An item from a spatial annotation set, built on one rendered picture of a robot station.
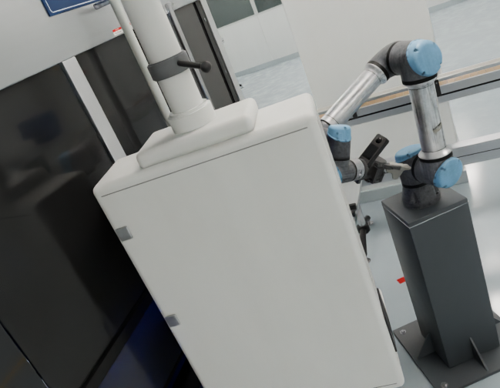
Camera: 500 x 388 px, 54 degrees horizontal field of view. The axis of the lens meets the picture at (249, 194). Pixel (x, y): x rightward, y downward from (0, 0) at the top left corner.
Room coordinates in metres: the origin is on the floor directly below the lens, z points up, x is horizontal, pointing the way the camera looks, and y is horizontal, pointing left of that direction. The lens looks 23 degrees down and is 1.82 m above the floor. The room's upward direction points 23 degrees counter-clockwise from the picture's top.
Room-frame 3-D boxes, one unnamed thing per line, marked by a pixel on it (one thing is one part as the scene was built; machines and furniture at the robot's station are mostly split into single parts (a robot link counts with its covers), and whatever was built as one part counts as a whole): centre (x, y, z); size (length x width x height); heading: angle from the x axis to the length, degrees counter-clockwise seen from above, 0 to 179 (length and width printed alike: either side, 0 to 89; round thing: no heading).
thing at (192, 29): (1.93, -0.02, 1.50); 0.43 x 0.01 x 0.59; 155
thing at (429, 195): (1.72, -0.63, 0.84); 0.15 x 0.15 x 0.10
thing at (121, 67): (1.52, 0.17, 1.50); 0.47 x 0.01 x 0.59; 155
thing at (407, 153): (1.72, -0.63, 0.96); 0.13 x 0.12 x 0.14; 17
